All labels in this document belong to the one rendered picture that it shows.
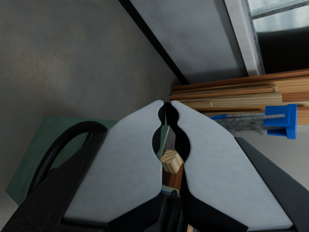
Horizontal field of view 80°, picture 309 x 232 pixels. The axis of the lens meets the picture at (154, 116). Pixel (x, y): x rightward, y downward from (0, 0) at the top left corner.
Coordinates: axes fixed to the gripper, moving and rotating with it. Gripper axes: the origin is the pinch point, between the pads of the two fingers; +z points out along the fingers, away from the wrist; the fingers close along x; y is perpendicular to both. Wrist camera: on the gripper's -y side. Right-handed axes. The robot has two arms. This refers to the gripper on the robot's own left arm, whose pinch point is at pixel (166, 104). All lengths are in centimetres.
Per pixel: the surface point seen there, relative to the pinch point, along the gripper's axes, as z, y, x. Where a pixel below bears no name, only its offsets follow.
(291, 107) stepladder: 82, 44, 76
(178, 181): 24.1, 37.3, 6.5
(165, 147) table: 29.2, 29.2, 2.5
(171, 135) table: 32.8, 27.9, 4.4
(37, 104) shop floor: 83, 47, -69
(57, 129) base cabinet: 64, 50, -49
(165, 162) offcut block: 24.6, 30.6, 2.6
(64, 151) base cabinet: 48, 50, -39
